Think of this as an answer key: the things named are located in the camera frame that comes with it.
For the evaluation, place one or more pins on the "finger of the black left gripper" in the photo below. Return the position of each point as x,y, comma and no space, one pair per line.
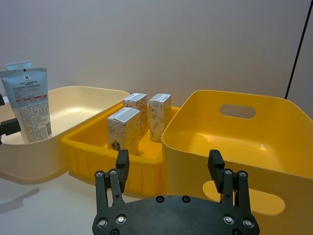
1,100
9,127

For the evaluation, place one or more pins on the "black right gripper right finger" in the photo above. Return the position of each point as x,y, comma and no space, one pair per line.
232,188

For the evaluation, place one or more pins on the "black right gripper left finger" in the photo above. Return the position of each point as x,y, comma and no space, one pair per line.
115,186

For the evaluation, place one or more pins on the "pale blue cosmetic tube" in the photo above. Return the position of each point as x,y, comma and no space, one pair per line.
30,102

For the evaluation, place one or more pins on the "low yellow divided tray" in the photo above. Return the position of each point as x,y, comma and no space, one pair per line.
85,156

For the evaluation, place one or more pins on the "white patterned carton box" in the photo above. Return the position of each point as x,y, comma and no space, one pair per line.
138,104
123,132
159,117

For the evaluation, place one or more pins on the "cream plastic bin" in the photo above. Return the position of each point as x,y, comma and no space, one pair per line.
78,105

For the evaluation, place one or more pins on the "thin black pole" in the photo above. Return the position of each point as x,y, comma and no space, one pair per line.
297,51

